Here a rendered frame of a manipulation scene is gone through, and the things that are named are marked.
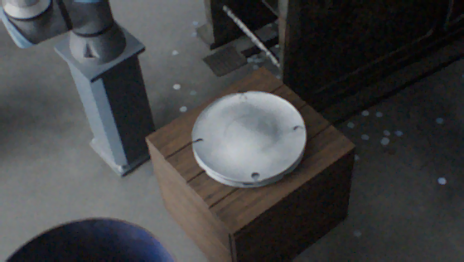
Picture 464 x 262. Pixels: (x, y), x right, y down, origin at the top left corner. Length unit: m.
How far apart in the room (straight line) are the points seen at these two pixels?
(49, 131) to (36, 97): 0.17
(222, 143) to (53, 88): 0.93
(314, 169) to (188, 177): 0.31
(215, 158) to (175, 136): 0.15
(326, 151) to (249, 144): 0.20
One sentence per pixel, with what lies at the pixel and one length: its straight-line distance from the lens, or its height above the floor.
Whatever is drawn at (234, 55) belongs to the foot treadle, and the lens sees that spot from 2.21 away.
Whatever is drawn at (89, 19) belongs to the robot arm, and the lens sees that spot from 1.76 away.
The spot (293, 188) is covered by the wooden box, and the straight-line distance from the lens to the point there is 1.64.
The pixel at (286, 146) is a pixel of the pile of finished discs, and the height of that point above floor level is 0.38.
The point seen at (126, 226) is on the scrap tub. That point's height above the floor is 0.46.
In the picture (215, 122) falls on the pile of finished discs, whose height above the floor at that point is 0.38.
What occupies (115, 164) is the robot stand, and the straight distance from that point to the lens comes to 2.15.
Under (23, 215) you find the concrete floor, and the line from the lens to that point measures 2.16.
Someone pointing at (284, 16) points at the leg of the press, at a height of 0.49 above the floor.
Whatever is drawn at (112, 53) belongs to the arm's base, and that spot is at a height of 0.47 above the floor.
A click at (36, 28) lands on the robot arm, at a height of 0.63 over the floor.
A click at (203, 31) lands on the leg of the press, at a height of 0.03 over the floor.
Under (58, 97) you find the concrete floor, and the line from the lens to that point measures 2.43.
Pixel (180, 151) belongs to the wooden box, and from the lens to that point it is 1.73.
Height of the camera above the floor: 1.71
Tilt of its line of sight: 50 degrees down
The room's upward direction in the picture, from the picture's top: 4 degrees counter-clockwise
